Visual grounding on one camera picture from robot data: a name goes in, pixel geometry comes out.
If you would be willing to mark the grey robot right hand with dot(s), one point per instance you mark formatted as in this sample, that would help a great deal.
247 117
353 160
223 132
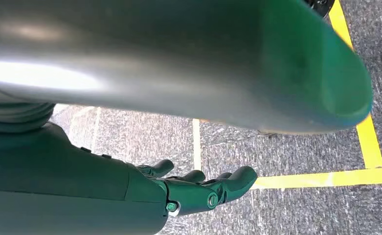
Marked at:
177 65

